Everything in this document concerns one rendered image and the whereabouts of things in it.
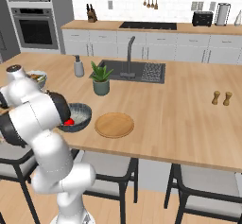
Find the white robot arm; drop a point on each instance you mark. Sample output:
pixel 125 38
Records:
pixel 47 146

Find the red tomato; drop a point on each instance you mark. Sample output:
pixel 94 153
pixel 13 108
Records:
pixel 70 122

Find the pale bowl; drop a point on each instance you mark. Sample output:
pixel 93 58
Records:
pixel 40 77

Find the grey fridge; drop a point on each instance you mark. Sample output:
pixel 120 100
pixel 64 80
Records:
pixel 8 29

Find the round wooden board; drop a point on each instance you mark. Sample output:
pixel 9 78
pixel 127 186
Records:
pixel 114 125

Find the green plant in grey pot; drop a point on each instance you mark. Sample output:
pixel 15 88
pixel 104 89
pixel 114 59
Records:
pixel 101 84

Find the dark grey sink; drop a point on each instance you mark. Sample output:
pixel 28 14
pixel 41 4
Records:
pixel 113 70

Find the dark grey plate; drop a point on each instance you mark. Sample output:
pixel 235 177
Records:
pixel 81 116

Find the dark grey tap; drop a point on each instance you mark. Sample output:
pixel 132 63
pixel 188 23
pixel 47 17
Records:
pixel 129 57

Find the grey soap dispenser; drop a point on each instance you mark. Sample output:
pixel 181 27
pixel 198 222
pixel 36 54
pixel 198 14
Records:
pixel 78 68

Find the black stool with grey seat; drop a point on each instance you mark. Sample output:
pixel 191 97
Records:
pixel 208 186
pixel 14 168
pixel 110 171

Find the white lower cupboard run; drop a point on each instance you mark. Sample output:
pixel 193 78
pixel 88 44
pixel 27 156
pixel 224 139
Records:
pixel 164 46

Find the black hob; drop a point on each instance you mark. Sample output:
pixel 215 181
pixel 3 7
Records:
pixel 148 25

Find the wooden knife block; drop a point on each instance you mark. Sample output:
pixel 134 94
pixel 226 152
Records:
pixel 91 16

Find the wooden salt shaker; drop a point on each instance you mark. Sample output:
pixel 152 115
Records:
pixel 216 98

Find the wooden pepper shaker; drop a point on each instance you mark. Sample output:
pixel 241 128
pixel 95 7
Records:
pixel 227 99

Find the black toaster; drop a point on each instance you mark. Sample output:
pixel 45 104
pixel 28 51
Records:
pixel 202 19

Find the pale cone-shaped object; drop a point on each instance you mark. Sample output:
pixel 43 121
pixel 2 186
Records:
pixel 238 20

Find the steel wall oven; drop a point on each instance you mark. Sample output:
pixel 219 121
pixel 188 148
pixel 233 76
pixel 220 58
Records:
pixel 35 29

